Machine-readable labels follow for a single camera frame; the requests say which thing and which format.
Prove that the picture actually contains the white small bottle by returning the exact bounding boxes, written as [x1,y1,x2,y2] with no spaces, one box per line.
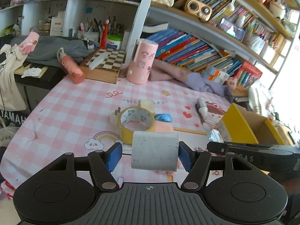
[197,97,208,119]

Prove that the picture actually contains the yellow tape roll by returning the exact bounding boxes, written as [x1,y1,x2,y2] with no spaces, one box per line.
[118,107,155,145]

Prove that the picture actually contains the white charger plug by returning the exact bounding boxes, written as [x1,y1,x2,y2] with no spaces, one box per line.
[110,107,121,126]

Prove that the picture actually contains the pink knitted glove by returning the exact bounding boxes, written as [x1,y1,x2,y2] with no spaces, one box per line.
[153,120,174,133]

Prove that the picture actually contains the pink checkered tablecloth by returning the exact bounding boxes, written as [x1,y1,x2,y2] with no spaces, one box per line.
[1,77,230,196]

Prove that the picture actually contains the blue tape roll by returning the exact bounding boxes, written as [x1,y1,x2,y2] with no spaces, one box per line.
[154,113,172,122]

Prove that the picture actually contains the yellow cardboard box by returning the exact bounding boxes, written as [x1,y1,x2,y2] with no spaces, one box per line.
[215,103,285,145]

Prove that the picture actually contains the pink pig plush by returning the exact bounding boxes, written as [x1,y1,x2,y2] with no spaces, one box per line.
[225,77,238,90]

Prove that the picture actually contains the orange blue white box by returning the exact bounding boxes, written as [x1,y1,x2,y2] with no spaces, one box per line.
[201,66,229,84]

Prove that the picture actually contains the wooden chessboard box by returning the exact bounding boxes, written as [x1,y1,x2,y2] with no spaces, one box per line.
[79,48,126,84]

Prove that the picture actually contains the red boxed book set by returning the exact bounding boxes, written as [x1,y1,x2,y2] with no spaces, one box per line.
[233,61,262,88]

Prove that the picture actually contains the pink purple scarf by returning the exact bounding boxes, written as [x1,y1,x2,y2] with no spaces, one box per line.
[148,59,233,103]

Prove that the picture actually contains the white canvas tote bag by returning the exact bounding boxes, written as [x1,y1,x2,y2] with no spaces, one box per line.
[1,44,27,111]

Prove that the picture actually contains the pink cylindrical container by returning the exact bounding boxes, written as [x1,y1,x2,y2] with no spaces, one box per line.
[126,38,158,84]

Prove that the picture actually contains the row of colourful books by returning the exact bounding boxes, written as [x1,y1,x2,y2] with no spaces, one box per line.
[141,28,242,75]

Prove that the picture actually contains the grey folded clothing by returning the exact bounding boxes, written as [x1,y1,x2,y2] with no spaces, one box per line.
[26,36,89,68]

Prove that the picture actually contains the white pen holder cup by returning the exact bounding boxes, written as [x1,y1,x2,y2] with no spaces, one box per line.
[77,31,99,42]

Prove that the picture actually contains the smartphone on shelf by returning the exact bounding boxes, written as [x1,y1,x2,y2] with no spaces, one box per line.
[219,18,245,42]

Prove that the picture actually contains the wooden retro radio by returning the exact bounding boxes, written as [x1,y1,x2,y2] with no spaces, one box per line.
[184,0,212,22]

